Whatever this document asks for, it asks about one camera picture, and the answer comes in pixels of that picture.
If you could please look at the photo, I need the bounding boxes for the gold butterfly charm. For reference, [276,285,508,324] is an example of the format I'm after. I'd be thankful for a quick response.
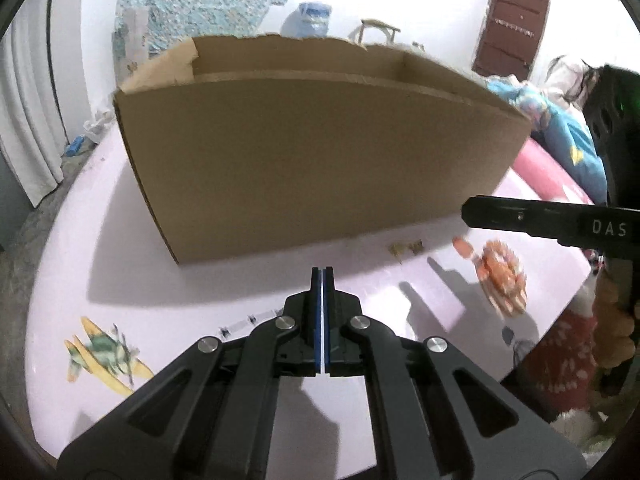
[407,240,425,256]

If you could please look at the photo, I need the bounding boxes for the gold bird charm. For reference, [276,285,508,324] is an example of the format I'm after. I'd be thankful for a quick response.
[387,243,408,262]

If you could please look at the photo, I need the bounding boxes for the person right hand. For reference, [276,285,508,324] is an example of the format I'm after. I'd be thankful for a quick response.
[592,269,639,370]

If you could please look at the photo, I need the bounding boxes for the person with black hair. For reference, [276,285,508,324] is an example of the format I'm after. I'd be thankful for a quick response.
[541,55,603,125]

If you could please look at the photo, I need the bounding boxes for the pink floral blanket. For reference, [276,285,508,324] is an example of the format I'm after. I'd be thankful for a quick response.
[512,139,592,205]

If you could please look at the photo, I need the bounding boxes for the dark red door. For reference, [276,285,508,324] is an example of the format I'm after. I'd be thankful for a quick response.
[472,0,549,80]

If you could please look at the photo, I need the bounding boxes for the green fuzzy sleeve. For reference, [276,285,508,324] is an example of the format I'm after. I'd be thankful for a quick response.
[550,401,630,467]

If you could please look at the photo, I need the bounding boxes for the wooden chair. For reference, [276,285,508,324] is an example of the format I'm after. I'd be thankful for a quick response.
[356,18,401,46]

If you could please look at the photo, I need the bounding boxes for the brown cardboard box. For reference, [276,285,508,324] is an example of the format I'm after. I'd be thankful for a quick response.
[114,35,530,264]

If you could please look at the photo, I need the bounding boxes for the white plastic bag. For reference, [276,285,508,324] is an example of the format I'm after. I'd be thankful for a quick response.
[84,110,115,144]

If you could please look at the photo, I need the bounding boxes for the blue water jug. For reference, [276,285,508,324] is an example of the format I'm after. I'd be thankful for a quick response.
[280,2,332,38]

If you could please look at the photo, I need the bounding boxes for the white curtain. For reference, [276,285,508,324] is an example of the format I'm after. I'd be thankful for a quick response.
[1,0,67,207]

